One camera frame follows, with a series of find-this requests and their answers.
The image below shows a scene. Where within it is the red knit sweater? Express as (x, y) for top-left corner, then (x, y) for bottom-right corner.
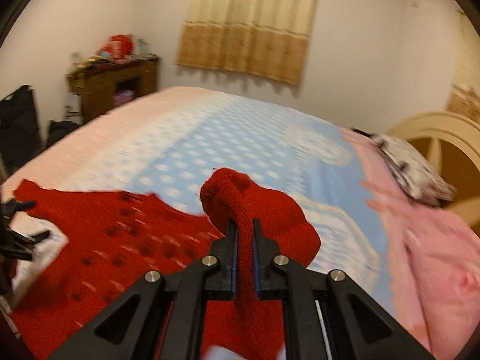
(10, 168), (320, 359)

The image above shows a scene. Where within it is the pink quilt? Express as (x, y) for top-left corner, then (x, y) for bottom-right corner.
(341, 129), (479, 359)

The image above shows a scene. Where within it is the dark wooden desk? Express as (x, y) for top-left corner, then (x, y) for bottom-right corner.
(66, 54), (161, 124)

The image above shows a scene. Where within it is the blue polka dot bedspread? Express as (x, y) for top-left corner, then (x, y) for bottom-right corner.
(0, 85), (399, 360)

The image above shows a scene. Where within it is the white patterned pillow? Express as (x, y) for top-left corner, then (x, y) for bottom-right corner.
(370, 134), (456, 206)

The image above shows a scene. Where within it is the red gift bag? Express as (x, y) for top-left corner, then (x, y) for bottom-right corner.
(97, 34), (134, 62)

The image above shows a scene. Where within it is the cream wooden headboard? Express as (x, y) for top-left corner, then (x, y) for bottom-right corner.
(387, 111), (480, 233)

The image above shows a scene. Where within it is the beige patterned curtain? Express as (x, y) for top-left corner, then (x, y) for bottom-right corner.
(176, 0), (318, 86)

